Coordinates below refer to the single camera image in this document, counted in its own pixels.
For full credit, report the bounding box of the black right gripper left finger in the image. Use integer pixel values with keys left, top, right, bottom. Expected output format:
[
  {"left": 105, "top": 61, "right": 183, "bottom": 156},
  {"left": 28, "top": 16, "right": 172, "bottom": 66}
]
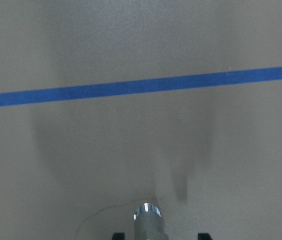
[{"left": 113, "top": 232, "right": 125, "bottom": 240}]

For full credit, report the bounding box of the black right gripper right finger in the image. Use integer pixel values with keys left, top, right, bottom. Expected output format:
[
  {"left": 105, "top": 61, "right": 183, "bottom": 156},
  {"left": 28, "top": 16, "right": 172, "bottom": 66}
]
[{"left": 197, "top": 232, "right": 210, "bottom": 240}]

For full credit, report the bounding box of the chrome angle pipe fitting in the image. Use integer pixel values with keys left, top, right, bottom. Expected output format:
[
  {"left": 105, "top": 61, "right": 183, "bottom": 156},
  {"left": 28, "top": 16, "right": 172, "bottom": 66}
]
[{"left": 134, "top": 202, "right": 169, "bottom": 240}]

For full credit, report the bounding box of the brown table mat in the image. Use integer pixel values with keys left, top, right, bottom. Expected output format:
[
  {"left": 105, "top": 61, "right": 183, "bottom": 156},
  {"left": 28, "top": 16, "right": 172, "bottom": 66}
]
[{"left": 0, "top": 0, "right": 282, "bottom": 240}]

